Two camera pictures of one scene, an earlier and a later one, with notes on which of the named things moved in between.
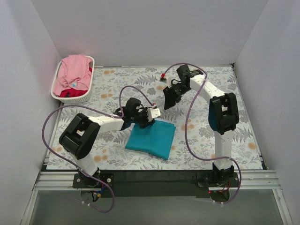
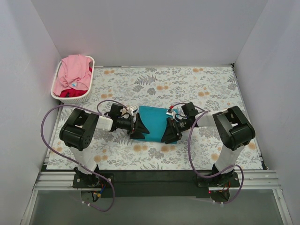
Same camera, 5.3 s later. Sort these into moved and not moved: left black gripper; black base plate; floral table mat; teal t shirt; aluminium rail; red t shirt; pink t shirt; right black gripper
Moved: left black gripper; teal t shirt; right black gripper
Not moved: pink t shirt; red t shirt; floral table mat; black base plate; aluminium rail
